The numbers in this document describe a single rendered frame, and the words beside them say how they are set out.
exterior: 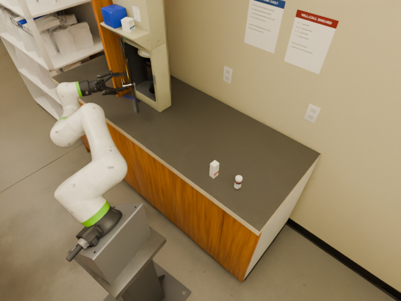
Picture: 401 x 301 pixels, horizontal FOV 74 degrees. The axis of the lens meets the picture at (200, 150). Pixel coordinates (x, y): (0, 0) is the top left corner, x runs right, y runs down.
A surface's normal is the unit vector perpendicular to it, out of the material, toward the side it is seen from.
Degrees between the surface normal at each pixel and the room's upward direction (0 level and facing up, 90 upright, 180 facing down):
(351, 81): 90
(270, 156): 0
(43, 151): 0
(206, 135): 0
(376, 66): 90
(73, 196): 57
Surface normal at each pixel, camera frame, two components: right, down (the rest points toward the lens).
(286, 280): 0.01, -0.68
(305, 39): -0.66, 0.55
